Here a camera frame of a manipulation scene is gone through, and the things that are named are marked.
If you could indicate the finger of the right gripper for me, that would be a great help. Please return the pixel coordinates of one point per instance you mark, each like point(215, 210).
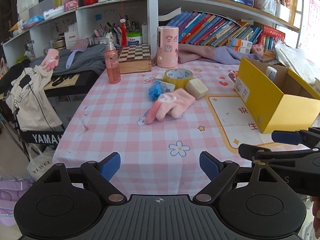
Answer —
point(309, 138)
point(253, 153)

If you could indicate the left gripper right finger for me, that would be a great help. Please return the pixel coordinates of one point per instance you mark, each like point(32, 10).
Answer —
point(221, 175)

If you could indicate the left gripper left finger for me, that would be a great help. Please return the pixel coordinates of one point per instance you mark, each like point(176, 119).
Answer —
point(99, 174)

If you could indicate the dark blue spray bottle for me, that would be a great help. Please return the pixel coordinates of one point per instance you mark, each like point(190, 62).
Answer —
point(271, 73)

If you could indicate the pink knit glove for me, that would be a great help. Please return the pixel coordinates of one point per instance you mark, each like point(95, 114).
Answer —
point(172, 103)

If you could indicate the cream white block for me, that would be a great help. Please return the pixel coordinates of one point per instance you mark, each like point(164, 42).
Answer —
point(196, 88)

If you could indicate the yellow cardboard box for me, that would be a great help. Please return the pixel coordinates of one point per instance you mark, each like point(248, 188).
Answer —
point(287, 103)

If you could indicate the pile of papers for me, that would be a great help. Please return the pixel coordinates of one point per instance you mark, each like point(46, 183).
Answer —
point(297, 62)

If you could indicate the pink checkered tablecloth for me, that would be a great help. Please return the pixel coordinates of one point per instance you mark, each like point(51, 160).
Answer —
point(162, 157)

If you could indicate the blue crumpled wrapper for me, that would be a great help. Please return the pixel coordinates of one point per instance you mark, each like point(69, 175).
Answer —
point(155, 90)

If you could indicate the small printed carton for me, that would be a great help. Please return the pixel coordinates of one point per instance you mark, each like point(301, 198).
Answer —
point(165, 86)

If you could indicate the pink pig plush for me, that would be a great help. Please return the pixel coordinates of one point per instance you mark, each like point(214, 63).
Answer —
point(258, 49)

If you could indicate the yellow tape roll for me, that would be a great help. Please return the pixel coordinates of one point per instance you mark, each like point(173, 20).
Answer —
point(178, 77)

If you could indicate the cream tote bag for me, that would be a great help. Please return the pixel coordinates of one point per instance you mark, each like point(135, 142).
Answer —
point(28, 101)

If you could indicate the orange white boxes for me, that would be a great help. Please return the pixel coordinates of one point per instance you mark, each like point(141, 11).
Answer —
point(239, 45)

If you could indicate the pink spray bottle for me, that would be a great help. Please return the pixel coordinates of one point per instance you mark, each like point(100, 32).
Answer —
point(112, 63)

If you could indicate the grey cloth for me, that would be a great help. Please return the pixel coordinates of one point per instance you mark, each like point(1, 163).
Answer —
point(92, 59)

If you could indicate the red thick book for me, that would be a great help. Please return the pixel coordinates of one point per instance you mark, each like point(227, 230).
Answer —
point(271, 32)

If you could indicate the purple pink cloth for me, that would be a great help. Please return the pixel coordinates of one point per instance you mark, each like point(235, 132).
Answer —
point(222, 55)

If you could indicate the wooden chess box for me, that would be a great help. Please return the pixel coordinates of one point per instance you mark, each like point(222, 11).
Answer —
point(135, 59)

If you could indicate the purple hair brush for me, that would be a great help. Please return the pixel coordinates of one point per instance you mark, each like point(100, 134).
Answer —
point(80, 46)

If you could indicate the row of books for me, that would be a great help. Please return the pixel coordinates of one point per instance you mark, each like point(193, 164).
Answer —
point(206, 29)

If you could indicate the white shelf unit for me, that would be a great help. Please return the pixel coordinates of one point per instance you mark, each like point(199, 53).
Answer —
point(92, 17)

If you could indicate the pink cylinder container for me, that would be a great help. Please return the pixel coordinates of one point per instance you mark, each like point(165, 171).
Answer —
point(167, 47)

